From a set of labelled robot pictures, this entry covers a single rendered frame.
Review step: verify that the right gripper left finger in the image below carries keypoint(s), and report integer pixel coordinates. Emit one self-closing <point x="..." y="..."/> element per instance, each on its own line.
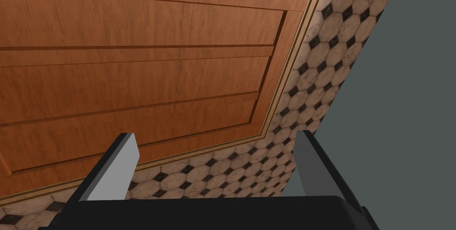
<point x="113" y="173"/>

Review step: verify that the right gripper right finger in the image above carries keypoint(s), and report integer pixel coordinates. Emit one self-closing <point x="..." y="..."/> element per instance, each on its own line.
<point x="317" y="173"/>

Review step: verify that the brown wooden panelled door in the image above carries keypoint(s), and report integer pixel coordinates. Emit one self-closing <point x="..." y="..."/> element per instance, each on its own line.
<point x="142" y="73"/>

